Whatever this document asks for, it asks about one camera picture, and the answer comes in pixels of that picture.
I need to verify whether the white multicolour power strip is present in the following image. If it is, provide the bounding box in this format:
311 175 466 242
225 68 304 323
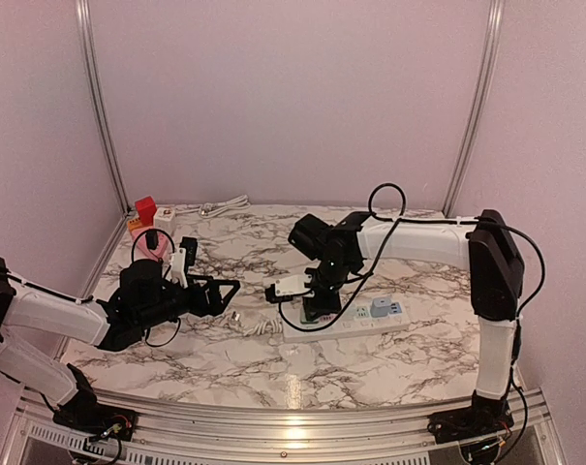
282 296 411 343

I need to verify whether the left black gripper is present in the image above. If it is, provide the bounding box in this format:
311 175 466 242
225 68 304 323
136 274 240 331

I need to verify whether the aluminium frame post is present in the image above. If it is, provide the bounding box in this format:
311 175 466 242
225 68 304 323
442 0 506 217
76 0 132 214

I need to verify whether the red cube socket adapter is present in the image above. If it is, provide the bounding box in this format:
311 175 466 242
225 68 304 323
134 196 158 227

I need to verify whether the black power adapter with cable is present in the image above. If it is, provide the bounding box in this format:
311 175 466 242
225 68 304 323
144 229 159 251

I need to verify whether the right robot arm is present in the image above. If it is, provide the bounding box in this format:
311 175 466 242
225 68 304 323
272 208 542 443

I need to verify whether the white cube socket adapter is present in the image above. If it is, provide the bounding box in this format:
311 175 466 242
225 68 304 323
153 206 176 235

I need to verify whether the pink triangular power strip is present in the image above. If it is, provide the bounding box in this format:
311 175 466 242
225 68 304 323
130 228 171 261

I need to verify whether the left aluminium frame post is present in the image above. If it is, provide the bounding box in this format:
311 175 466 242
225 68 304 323
76 0 132 214

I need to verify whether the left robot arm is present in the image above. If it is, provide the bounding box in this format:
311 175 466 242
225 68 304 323
0 237 240 437

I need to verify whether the green grey plug adapter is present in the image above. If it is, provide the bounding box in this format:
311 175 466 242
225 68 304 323
300 308 322 325

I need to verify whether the aluminium front rail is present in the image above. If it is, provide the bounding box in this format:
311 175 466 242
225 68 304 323
0 388 568 464

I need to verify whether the orange power strip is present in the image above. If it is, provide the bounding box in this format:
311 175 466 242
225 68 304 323
127 217 144 232

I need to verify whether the white bundled strip cable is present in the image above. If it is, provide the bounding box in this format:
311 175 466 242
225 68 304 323
229 312 285 338

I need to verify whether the right aluminium frame post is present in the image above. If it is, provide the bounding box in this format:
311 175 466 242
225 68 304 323
442 0 506 217

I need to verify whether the blue small plug adapter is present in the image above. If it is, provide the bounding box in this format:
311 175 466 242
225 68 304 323
370 297 392 318

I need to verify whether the white orange-strip cable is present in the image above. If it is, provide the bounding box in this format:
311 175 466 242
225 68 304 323
173 194 251 217

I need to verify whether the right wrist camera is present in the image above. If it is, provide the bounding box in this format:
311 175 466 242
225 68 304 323
264 274 315 304

